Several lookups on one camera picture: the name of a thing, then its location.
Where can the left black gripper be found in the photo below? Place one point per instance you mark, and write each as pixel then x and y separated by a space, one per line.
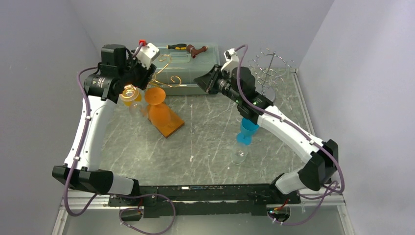
pixel 147 74

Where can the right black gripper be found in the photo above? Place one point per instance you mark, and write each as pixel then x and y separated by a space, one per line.
pixel 208 82

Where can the yellow frosted wine glass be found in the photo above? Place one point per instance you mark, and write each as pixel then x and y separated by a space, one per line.
pixel 129 98

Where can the clear wine glass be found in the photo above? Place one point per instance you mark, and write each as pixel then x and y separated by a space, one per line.
pixel 137 110

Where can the orange plastic wine glass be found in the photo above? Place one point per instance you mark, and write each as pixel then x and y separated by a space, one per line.
pixel 158 111

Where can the clear stemless glass front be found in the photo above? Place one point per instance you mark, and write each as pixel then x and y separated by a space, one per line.
pixel 239 153

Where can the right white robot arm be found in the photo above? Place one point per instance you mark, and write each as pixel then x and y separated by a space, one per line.
pixel 320 157

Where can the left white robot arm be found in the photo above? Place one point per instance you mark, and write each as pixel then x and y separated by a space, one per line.
pixel 118 68

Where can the blue plastic wine glass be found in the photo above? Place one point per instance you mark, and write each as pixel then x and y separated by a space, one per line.
pixel 247 130

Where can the clear plastic storage box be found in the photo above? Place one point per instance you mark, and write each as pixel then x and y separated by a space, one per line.
pixel 176 69

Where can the brown pipe fitting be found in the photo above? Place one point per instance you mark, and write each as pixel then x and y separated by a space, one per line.
pixel 194 51

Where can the black yellow screwdriver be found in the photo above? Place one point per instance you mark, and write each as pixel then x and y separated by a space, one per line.
pixel 174 47

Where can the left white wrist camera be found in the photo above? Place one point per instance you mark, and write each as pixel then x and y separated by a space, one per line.
pixel 146 53

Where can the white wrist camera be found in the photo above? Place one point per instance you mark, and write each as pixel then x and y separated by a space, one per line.
pixel 231 60
pixel 146 53

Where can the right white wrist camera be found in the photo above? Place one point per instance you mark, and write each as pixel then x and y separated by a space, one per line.
pixel 231 60

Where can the silver wire cup rack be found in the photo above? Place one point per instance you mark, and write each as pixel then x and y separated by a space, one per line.
pixel 269 70

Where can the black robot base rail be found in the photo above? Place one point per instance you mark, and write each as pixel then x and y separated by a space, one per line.
pixel 253 199

